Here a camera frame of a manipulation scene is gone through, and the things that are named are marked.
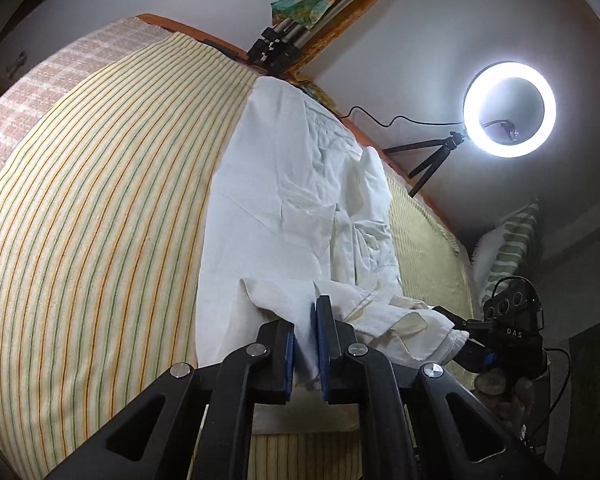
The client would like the green white patterned blanket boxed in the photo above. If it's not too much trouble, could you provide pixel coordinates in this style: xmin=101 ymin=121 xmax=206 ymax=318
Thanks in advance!
xmin=472 ymin=200 xmax=541 ymax=306

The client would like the yellow striped cloth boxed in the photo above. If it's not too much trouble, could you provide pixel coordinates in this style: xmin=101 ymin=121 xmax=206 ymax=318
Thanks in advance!
xmin=0 ymin=30 xmax=473 ymax=480

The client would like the white ring light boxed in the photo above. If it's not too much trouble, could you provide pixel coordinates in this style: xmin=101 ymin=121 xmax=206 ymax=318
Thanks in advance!
xmin=462 ymin=61 xmax=557 ymax=152

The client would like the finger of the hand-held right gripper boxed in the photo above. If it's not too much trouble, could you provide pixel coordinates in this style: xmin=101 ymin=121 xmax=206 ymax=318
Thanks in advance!
xmin=431 ymin=305 xmax=472 ymax=333
xmin=452 ymin=339 xmax=497 ymax=372

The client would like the person's right forearm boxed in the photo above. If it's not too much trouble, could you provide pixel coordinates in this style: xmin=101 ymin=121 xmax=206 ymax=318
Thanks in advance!
xmin=510 ymin=355 xmax=553 ymax=461

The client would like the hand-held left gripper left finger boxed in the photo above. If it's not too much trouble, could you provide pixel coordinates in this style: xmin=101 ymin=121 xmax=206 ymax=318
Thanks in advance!
xmin=45 ymin=320 xmax=297 ymax=480

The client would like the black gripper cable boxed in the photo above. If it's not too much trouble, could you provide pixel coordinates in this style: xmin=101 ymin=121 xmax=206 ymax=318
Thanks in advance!
xmin=522 ymin=347 xmax=573 ymax=443

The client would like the orange bed frame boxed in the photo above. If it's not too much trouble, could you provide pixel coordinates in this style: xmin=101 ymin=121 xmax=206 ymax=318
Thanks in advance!
xmin=140 ymin=12 xmax=446 ymax=216

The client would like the orange board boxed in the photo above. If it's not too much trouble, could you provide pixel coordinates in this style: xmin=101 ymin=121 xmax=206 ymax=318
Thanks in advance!
xmin=290 ymin=0 xmax=411 ymax=83

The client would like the black mini tripod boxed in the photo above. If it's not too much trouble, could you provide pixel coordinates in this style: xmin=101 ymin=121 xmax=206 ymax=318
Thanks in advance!
xmin=382 ymin=130 xmax=468 ymax=198

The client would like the black gooseneck phone holder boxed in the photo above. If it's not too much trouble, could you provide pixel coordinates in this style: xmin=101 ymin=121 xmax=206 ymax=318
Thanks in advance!
xmin=482 ymin=117 xmax=521 ymax=141

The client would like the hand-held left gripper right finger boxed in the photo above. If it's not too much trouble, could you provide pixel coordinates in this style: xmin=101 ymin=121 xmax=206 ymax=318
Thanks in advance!
xmin=314 ymin=295 xmax=561 ymax=480

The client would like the pink checkered blanket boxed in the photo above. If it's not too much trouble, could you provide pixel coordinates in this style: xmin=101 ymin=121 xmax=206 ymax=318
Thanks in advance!
xmin=0 ymin=16 xmax=173 ymax=161

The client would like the yellow green patterned cloth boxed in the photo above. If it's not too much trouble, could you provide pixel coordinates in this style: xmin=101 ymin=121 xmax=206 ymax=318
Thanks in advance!
xmin=297 ymin=79 xmax=337 ymax=111

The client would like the person's right hand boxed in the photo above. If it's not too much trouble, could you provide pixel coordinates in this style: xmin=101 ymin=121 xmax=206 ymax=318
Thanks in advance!
xmin=472 ymin=367 xmax=536 ymax=418

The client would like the white long-sleeved shirt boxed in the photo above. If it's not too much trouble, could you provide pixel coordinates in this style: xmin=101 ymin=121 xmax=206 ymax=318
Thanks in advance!
xmin=195 ymin=76 xmax=468 ymax=433

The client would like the black ring light cable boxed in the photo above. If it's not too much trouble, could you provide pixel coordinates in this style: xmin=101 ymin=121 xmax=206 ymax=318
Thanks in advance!
xmin=340 ymin=106 xmax=468 ymax=128

